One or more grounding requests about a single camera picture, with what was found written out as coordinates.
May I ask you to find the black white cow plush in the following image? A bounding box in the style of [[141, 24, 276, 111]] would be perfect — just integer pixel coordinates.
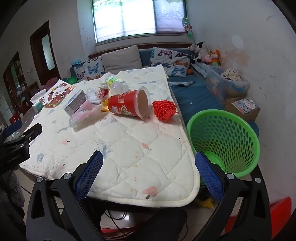
[[191, 41, 210, 64]]

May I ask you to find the colourful printed book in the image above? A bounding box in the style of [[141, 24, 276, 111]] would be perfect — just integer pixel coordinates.
[[232, 98, 260, 115]]

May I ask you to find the green plastic mesh basket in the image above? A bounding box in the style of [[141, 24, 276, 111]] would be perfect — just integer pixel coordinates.
[[186, 109, 261, 186]]

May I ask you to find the large butterfly print pillow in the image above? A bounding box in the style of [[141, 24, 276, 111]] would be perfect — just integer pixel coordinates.
[[149, 47, 192, 77]]

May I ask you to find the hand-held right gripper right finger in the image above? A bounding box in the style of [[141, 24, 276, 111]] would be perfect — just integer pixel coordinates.
[[194, 151, 271, 241]]

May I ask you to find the grey cushion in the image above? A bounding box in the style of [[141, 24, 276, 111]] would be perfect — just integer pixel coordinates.
[[101, 45, 143, 75]]

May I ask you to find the pink plastic packet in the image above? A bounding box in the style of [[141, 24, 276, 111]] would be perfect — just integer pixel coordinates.
[[69, 102, 105, 133]]

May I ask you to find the clear round plastic container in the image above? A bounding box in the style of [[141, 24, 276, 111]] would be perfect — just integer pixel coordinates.
[[85, 87, 110, 105]]

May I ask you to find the clear plastic storage bin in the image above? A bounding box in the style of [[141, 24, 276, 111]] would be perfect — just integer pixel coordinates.
[[206, 65, 251, 104]]

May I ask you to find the maroon cloth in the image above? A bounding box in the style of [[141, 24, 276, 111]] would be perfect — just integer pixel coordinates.
[[41, 77, 58, 90]]

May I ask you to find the cardboard box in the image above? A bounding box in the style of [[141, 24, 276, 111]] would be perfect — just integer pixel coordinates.
[[223, 97, 261, 122]]

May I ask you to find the white quilted blanket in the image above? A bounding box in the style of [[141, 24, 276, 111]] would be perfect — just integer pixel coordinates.
[[20, 63, 201, 207]]

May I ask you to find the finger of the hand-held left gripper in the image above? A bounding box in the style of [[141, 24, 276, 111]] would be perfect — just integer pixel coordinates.
[[17, 123, 43, 149], [0, 120, 23, 140]]

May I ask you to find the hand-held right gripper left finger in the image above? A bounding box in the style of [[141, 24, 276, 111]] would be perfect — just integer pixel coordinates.
[[25, 150, 104, 241]]

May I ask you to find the dark wooden cabinet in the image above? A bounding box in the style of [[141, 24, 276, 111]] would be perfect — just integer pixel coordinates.
[[2, 51, 26, 121]]

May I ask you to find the panda picture book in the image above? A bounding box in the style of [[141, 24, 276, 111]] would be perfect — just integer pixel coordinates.
[[44, 79, 78, 108]]

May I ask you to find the person's left hand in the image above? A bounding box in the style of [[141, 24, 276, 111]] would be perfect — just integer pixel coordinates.
[[8, 171, 25, 208]]

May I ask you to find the white grey carton box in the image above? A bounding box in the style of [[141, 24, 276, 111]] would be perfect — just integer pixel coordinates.
[[63, 90, 87, 116]]

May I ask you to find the green label plastic cup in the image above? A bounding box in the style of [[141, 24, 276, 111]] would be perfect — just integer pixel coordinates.
[[105, 76, 125, 89]]

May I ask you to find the person's left forearm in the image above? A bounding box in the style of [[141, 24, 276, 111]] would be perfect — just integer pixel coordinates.
[[0, 173, 26, 241]]

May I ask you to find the dark wooden door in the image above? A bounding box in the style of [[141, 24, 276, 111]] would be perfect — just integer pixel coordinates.
[[29, 20, 62, 86]]

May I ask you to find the black cable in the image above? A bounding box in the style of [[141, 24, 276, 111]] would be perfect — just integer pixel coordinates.
[[104, 208, 128, 232]]

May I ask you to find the green toy pinwheel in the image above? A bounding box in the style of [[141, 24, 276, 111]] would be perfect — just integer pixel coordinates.
[[181, 17, 195, 40]]

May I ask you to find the blue sofa bed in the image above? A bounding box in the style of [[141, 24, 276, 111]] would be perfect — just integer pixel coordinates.
[[69, 43, 260, 138]]

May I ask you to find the dark wooden chair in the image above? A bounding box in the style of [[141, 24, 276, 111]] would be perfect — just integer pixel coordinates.
[[22, 81, 39, 109]]

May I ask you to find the red paper cup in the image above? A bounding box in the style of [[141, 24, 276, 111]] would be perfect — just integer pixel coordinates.
[[107, 86, 151, 120]]

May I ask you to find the green tissue pack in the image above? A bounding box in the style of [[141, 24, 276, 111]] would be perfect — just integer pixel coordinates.
[[30, 90, 48, 113]]

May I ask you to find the window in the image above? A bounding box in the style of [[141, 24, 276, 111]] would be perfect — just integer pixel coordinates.
[[92, 0, 188, 43]]

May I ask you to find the spotted cream cloth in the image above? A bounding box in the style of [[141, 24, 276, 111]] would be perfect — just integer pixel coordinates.
[[220, 68, 242, 82]]

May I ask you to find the long grey patterned box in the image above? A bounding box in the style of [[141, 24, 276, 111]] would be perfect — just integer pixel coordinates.
[[192, 62, 213, 78]]

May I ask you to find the small butterfly print pillow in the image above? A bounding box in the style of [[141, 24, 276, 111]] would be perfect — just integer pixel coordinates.
[[74, 56, 106, 82]]

